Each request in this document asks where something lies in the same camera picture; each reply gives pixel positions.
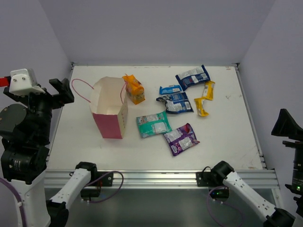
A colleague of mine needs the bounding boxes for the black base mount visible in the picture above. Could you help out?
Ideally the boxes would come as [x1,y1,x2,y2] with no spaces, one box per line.
[69,170,114,187]
[196,166,221,187]

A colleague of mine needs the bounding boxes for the dark blue chips bag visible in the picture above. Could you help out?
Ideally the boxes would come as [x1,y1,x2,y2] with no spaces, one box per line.
[156,92,194,114]

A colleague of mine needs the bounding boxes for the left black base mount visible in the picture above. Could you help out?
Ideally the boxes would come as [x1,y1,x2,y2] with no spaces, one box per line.
[69,170,114,187]

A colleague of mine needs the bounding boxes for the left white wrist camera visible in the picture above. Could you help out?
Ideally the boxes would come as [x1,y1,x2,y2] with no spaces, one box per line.
[9,69,45,96]

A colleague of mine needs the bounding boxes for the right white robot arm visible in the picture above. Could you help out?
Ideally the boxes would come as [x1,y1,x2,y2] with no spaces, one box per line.
[210,109,303,227]

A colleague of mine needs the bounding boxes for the aluminium front rail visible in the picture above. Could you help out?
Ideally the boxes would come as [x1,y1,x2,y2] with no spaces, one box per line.
[45,170,279,189]

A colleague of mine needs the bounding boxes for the purple blue snack packet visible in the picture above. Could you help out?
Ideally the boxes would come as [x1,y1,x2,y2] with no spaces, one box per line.
[163,123,200,157]

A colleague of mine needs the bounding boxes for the light blue snack packet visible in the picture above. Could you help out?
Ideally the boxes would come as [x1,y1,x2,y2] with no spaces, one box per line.
[159,85,182,95]

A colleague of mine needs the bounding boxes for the pink and cream paper bag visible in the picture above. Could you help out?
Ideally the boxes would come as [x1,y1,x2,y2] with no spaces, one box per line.
[71,77,128,139]

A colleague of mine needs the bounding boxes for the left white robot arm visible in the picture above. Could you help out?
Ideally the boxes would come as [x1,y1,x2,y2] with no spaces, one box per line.
[0,79,98,227]

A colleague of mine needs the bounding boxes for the teal mint candy packet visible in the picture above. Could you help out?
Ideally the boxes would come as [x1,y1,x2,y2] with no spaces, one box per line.
[136,111,172,138]

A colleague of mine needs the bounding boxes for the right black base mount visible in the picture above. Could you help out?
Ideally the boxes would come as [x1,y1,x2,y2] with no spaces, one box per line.
[196,166,221,187]

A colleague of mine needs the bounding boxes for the black controller box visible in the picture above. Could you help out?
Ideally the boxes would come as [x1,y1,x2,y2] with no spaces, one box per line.
[80,189,101,200]
[210,187,230,200]

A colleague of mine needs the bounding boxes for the yellow snack bar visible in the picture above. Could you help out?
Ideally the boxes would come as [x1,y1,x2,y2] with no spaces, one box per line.
[194,97,209,117]
[202,81,215,101]

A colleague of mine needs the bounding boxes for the left black controller box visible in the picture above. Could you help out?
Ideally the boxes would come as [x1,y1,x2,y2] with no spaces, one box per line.
[80,189,101,200]

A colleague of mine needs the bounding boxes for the blue sweet chilli crisps bag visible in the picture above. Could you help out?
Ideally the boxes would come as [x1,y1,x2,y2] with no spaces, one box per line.
[175,65,211,91]

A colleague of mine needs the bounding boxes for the right black controller box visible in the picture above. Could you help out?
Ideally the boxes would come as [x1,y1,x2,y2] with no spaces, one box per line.
[210,187,230,200]

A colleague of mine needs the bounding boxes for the orange snack packet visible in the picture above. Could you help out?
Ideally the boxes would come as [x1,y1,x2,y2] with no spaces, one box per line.
[122,74,145,105]

